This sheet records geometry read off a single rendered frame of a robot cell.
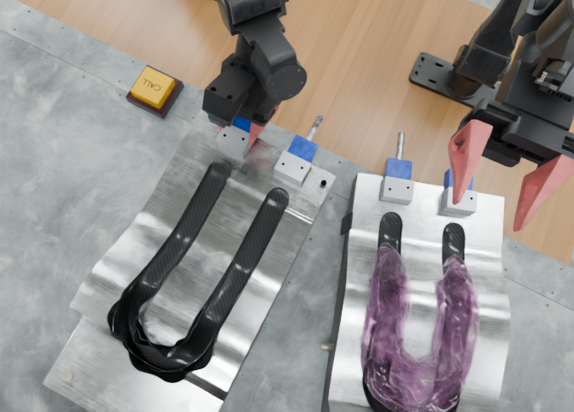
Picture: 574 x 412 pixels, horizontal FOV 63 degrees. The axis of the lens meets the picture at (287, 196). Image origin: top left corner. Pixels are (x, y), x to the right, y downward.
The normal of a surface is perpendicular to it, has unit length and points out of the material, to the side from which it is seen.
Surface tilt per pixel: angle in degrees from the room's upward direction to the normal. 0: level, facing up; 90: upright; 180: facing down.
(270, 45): 20
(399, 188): 0
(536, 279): 0
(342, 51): 0
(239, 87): 30
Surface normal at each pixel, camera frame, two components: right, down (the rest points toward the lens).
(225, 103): -0.37, 0.62
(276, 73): 0.41, 0.74
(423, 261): 0.10, -0.65
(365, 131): 0.03, -0.25
